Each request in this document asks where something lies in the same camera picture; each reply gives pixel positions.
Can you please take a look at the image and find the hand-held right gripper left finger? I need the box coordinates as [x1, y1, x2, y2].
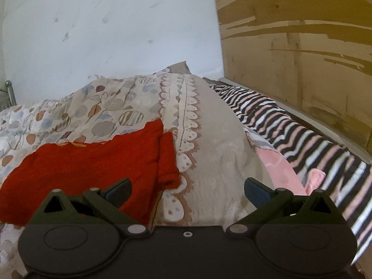
[30, 177, 149, 236]

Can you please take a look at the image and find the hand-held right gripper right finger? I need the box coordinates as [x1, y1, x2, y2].
[227, 177, 348, 236]

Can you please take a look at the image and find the red long-sleeved dress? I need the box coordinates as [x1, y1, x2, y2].
[0, 118, 180, 227]

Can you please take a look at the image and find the pink cloth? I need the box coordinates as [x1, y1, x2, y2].
[257, 148, 326, 196]

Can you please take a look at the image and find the patterned beige quilt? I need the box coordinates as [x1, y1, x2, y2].
[0, 61, 279, 268]

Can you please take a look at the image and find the striped bed sheet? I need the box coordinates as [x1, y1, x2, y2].
[203, 77, 372, 265]

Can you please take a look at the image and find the metal bed headboard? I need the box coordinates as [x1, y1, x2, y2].
[0, 80, 16, 111]

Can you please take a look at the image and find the worn wooden board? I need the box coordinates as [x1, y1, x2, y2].
[211, 0, 372, 163]

